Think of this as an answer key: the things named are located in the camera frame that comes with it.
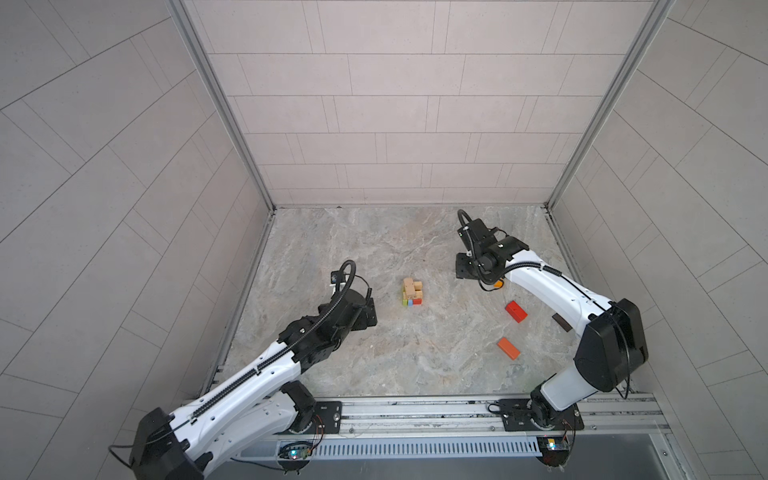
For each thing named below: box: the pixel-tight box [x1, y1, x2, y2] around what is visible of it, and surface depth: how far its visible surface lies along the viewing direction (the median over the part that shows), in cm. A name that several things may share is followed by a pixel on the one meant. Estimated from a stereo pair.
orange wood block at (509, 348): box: [498, 337, 521, 361], surface depth 84 cm
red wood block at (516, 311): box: [504, 301, 528, 324], surface depth 90 cm
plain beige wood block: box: [403, 277, 416, 299], surface depth 88 cm
